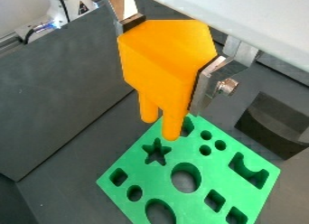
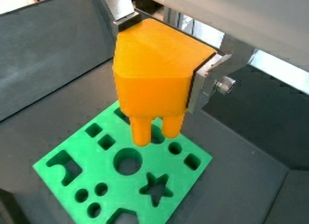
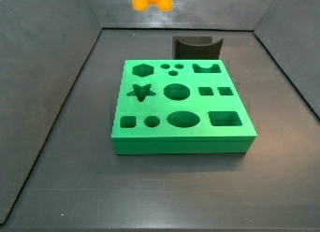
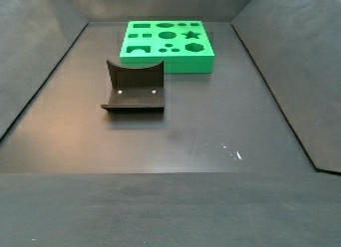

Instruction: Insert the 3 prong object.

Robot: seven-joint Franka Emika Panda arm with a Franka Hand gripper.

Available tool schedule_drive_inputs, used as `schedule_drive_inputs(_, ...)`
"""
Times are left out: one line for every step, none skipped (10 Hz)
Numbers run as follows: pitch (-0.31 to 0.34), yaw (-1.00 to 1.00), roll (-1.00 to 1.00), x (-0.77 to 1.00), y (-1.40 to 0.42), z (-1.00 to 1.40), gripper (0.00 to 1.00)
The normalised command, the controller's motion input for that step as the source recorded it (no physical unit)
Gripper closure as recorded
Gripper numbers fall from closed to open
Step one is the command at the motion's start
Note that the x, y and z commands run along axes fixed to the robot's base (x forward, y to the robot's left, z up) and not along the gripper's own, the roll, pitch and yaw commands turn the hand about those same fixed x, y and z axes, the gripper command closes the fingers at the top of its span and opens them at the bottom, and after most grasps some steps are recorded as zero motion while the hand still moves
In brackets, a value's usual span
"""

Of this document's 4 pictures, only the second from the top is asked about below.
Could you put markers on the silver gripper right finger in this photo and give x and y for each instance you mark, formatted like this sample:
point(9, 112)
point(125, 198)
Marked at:
point(212, 77)

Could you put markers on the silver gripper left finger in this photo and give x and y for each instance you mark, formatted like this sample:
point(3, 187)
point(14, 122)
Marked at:
point(122, 14)

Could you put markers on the green shape sorter board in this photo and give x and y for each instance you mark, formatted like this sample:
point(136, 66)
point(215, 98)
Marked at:
point(105, 178)

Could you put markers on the orange three prong block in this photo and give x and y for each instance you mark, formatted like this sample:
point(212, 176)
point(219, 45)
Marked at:
point(154, 64)

